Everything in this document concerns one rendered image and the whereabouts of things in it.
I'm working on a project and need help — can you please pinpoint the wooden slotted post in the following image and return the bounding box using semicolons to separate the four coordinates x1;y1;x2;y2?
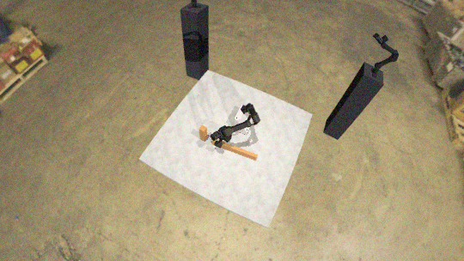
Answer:
198;125;207;141

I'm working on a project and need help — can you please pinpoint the brown wooden board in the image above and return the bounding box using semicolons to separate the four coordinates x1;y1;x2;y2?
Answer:
211;139;258;161

